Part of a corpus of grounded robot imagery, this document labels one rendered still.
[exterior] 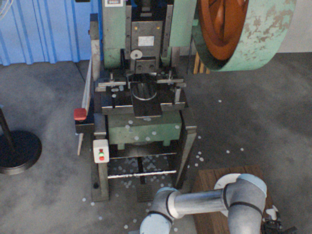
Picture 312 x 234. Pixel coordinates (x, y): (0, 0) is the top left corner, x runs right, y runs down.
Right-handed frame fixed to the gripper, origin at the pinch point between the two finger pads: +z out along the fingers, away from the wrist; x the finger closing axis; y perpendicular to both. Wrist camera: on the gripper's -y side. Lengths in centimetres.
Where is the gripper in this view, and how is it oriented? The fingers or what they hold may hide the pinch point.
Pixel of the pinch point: (273, 211)
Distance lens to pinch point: 185.8
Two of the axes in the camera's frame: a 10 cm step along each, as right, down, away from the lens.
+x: -0.9, 8.3, 5.4
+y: -9.9, -1.3, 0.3
